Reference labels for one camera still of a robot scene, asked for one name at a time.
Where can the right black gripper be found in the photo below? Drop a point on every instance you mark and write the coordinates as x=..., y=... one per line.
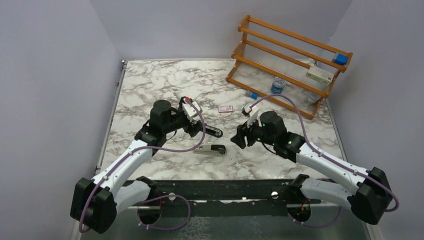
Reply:
x=242, y=131

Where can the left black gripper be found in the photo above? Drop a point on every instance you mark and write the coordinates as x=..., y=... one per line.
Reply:
x=192, y=130

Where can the beige black stapler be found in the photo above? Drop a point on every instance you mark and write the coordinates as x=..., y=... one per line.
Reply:
x=211, y=150

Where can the red white staple box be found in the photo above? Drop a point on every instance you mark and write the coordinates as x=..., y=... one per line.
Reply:
x=225, y=109

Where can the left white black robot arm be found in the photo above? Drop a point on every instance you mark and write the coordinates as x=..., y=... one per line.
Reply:
x=97, y=201

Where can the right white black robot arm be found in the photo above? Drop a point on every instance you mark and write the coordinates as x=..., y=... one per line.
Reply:
x=366, y=193

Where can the blue white cup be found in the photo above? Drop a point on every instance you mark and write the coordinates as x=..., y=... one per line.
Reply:
x=278, y=85

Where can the white bottle behind rack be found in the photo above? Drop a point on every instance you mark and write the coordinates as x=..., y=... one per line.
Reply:
x=313, y=97

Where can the orange wooden shelf rack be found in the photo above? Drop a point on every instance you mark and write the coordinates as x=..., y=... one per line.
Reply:
x=266, y=51

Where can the white red carton box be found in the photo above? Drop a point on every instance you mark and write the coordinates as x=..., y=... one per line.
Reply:
x=319, y=75

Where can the blue cube on shelf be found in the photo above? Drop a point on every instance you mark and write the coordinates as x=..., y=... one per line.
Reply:
x=340, y=59

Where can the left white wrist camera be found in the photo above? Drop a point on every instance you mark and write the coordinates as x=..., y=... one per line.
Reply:
x=191, y=108

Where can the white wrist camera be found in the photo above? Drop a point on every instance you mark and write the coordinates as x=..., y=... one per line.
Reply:
x=251, y=112
x=191, y=108

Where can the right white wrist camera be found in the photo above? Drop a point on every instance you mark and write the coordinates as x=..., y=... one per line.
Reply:
x=251, y=112

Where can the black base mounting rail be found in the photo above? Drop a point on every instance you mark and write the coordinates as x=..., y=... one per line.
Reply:
x=222, y=198

